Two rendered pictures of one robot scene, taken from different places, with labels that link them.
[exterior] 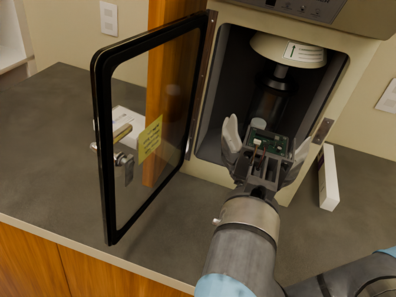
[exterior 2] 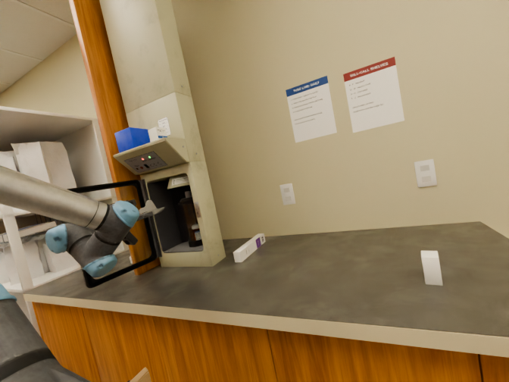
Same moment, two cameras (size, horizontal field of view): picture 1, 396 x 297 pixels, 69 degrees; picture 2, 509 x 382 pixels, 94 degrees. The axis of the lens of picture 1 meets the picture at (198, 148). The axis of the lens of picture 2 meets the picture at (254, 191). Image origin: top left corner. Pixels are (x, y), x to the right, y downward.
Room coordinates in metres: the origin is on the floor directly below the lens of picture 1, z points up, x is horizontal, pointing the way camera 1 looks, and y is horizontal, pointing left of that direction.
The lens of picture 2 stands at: (-0.37, -0.81, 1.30)
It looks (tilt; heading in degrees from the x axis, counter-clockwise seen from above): 4 degrees down; 17
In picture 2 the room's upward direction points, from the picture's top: 11 degrees counter-clockwise
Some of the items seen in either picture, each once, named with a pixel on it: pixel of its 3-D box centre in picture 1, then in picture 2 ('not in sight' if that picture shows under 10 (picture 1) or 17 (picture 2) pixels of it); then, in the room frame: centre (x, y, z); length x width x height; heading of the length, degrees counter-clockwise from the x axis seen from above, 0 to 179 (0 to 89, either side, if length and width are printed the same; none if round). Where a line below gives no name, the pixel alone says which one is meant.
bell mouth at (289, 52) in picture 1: (291, 39); (184, 180); (0.67, -0.15, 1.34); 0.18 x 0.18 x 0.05
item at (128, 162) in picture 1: (126, 170); not in sight; (0.33, 0.11, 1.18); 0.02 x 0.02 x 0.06; 71
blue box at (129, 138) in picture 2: not in sight; (133, 141); (0.53, -0.03, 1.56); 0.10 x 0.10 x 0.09; 81
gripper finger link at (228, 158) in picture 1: (237, 156); not in sight; (0.36, -0.06, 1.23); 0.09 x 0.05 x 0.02; 27
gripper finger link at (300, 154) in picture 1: (301, 149); (151, 207); (0.38, -0.17, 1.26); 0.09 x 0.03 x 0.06; 135
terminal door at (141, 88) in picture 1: (155, 132); (115, 228); (0.44, 0.09, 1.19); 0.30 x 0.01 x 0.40; 161
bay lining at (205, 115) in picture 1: (263, 92); (191, 209); (0.69, -0.14, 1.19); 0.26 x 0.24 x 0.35; 81
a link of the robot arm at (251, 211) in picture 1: (245, 225); not in sight; (0.23, -0.08, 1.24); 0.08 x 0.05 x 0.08; 81
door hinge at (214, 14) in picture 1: (195, 99); (150, 218); (0.59, 0.03, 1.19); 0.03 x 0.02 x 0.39; 81
